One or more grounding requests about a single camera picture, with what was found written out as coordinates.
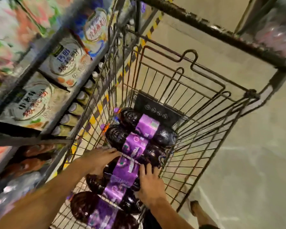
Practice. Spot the black metal store shelf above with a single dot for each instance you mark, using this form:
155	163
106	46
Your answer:
43	54

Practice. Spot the blue white food bag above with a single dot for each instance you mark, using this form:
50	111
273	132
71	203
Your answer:
94	28

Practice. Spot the person's left hand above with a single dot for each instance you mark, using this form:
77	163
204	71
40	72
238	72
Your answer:
97	159

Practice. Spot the white printed food bag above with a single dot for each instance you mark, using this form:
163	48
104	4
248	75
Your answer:
35	102
66	61

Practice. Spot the pack of clear water bottles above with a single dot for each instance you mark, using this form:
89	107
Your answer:
12	193

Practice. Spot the person's right leg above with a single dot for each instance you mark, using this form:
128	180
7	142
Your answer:
203	215

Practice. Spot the row of pale capped jars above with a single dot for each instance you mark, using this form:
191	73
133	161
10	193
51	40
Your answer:
72	109

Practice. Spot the dark metal display table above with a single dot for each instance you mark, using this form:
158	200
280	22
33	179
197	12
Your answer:
246	16

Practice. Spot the blue-label cola bottle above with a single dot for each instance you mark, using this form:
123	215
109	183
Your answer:
115	120

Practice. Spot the person's right hand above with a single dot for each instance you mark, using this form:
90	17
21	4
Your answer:
151	188

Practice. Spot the person's left forearm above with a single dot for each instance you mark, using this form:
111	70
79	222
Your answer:
38	202

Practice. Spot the black shorts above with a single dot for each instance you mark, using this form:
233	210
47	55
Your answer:
150	222

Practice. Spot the row of orange tea bottles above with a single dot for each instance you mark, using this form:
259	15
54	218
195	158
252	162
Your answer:
26	162

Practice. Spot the pack of red capped bottles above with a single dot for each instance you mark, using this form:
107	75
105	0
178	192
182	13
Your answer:
274	33

